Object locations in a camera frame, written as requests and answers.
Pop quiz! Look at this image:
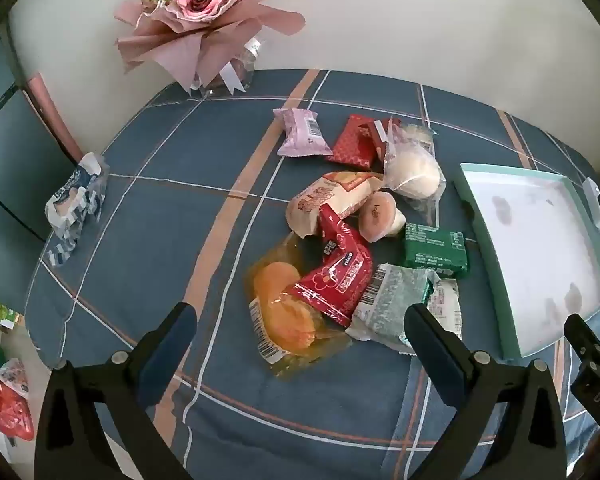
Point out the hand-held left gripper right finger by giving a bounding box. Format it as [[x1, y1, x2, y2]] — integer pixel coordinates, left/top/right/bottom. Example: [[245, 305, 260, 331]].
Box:
[[403, 303, 567, 480]]

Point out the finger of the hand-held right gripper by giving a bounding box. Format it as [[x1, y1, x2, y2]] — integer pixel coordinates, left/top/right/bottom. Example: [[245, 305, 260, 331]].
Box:
[[564, 313, 600, 376]]

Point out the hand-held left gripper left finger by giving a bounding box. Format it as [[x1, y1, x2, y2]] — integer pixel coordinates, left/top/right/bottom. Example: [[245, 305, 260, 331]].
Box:
[[34, 302, 199, 480]]

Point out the white printed snack packet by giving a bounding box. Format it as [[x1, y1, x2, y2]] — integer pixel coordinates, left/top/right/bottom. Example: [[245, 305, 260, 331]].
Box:
[[427, 270, 463, 341]]

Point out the grey-green snack packet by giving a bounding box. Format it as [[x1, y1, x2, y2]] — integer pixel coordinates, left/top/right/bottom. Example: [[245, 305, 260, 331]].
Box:
[[345, 263, 433, 356]]

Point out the mint green shallow box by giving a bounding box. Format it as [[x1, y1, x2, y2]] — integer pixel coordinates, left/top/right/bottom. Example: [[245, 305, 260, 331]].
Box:
[[452, 162, 600, 359]]

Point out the dark green snack packet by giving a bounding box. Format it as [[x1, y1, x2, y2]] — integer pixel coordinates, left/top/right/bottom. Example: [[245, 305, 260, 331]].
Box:
[[404, 222, 471, 278]]

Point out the clear packet of yellow cakes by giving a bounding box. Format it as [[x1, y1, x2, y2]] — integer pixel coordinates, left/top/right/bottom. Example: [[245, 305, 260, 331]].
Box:
[[245, 240, 353, 376]]

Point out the red flower-print wafer packet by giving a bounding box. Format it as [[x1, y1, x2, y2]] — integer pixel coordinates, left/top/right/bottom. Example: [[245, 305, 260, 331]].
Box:
[[286, 203, 374, 328]]

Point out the pink round pastry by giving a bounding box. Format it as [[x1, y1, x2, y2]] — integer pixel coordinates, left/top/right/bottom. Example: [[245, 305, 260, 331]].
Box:
[[357, 191, 407, 243]]

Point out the clear-wrapped white bun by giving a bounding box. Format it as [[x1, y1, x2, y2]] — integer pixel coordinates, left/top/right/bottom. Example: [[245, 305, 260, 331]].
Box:
[[382, 116, 446, 226]]

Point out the orange bread packet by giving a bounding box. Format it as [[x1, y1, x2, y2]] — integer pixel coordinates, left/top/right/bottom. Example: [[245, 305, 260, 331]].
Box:
[[285, 170, 386, 238]]

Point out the red patterned snack packet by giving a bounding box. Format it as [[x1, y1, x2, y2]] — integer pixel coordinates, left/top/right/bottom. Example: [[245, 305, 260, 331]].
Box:
[[325, 114, 381, 168]]

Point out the dark red small box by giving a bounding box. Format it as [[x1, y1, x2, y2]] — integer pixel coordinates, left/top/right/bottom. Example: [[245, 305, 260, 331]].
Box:
[[367, 120, 393, 163]]

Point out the pink snack packet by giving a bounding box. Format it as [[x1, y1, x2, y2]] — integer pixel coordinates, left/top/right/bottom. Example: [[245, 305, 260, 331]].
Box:
[[272, 108, 333, 157]]

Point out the white power strip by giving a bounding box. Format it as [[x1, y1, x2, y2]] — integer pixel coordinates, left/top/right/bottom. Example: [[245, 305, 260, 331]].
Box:
[[581, 177, 600, 232]]

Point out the blue plaid bedsheet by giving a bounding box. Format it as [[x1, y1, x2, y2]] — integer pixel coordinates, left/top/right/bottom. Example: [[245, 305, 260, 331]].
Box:
[[22, 67, 600, 480]]

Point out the red plastic bag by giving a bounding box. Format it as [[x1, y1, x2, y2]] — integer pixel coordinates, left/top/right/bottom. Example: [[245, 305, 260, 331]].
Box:
[[0, 357, 35, 443]]

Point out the blue white tissue packet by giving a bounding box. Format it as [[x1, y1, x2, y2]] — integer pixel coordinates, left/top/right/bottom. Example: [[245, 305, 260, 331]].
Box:
[[45, 152, 108, 266]]

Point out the dark teal panel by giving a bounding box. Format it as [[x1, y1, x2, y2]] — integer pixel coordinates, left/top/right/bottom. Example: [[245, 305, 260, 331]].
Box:
[[0, 30, 81, 241]]

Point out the clear glass vase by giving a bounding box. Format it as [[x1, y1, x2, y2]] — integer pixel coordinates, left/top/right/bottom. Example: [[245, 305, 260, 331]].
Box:
[[190, 37, 266, 98]]

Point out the pink flower bouquet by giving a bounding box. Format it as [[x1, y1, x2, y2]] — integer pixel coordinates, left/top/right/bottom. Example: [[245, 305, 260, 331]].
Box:
[[115, 0, 306, 93]]

